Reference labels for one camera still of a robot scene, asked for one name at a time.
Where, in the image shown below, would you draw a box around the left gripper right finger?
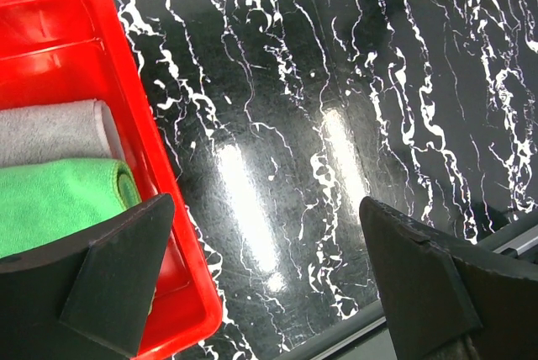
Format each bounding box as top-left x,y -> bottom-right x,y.
360,197 -> 537,359

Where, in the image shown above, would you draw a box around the red plastic tray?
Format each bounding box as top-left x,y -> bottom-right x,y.
1,0 -> 222,359

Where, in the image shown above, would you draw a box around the green towel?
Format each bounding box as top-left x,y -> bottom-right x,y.
1,158 -> 141,257

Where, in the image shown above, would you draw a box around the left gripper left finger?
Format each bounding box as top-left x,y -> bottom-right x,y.
1,194 -> 175,359

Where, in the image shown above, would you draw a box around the grey towel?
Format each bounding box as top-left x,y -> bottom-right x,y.
1,99 -> 125,167

